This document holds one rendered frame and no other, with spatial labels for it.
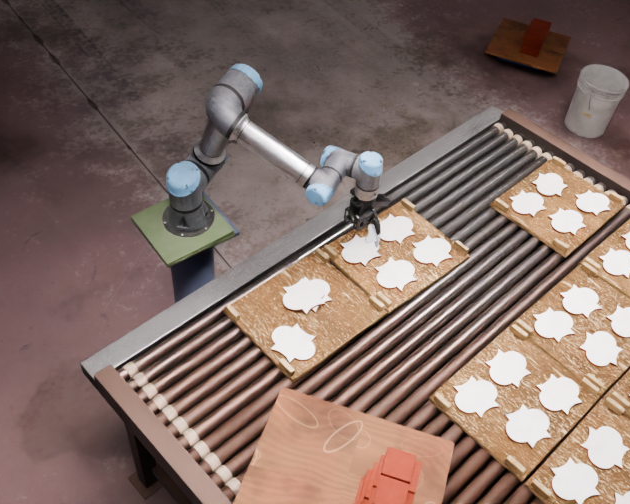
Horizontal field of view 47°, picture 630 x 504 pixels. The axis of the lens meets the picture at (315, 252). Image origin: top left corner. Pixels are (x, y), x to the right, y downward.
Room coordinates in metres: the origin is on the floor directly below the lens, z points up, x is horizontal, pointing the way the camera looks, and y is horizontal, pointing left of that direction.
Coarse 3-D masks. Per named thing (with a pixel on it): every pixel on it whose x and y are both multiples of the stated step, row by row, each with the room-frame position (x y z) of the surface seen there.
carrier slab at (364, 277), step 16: (400, 208) 1.97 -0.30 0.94; (368, 224) 1.87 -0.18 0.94; (416, 224) 1.90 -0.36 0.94; (336, 240) 1.77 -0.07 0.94; (416, 240) 1.81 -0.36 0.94; (448, 240) 1.83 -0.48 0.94; (384, 256) 1.72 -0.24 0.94; (400, 256) 1.73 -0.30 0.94; (464, 256) 1.76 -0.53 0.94; (352, 272) 1.63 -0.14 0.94; (368, 272) 1.64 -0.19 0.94; (416, 272) 1.66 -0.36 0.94; (432, 272) 1.67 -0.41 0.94; (448, 272) 1.69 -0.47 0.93; (368, 288) 1.57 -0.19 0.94; (416, 288) 1.59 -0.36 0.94; (400, 304) 1.51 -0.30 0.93
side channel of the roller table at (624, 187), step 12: (504, 120) 2.60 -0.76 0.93; (516, 120) 2.57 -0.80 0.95; (528, 120) 2.58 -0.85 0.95; (516, 132) 2.55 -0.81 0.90; (528, 132) 2.52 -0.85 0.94; (540, 132) 2.51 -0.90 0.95; (540, 144) 2.47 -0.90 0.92; (552, 144) 2.44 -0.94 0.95; (564, 144) 2.44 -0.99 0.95; (564, 156) 2.39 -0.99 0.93; (576, 156) 2.37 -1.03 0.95; (588, 156) 2.38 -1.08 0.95; (576, 168) 2.35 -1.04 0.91; (588, 168) 2.32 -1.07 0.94; (600, 168) 2.31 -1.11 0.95; (600, 180) 2.27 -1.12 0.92; (612, 180) 2.25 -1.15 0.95; (624, 180) 2.25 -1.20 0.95; (624, 192) 2.20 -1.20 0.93
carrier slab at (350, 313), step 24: (312, 264) 1.65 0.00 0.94; (264, 288) 1.52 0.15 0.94; (336, 288) 1.55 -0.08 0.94; (240, 312) 1.41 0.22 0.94; (264, 312) 1.42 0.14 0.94; (288, 312) 1.43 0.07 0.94; (312, 312) 1.44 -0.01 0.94; (336, 312) 1.45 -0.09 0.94; (360, 312) 1.46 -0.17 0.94; (384, 312) 1.47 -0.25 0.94; (264, 336) 1.33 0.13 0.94; (336, 336) 1.36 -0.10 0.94; (312, 360) 1.26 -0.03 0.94
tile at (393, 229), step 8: (392, 216) 1.91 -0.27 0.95; (400, 216) 1.92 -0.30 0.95; (384, 224) 1.87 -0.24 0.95; (392, 224) 1.87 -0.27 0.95; (400, 224) 1.88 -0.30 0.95; (408, 224) 1.88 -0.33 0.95; (384, 232) 1.83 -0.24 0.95; (392, 232) 1.83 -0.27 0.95; (400, 232) 1.84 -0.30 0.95; (408, 232) 1.84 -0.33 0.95; (384, 240) 1.79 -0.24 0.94; (392, 240) 1.79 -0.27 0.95; (400, 240) 1.80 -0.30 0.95
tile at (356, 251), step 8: (352, 240) 1.77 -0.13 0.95; (360, 240) 1.78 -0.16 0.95; (344, 248) 1.73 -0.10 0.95; (352, 248) 1.73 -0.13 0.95; (360, 248) 1.74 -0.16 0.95; (368, 248) 1.74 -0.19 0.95; (376, 248) 1.75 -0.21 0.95; (344, 256) 1.69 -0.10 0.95; (352, 256) 1.70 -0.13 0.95; (360, 256) 1.70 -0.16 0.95; (368, 256) 1.70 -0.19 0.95; (376, 256) 1.71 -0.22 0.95; (352, 264) 1.67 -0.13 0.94
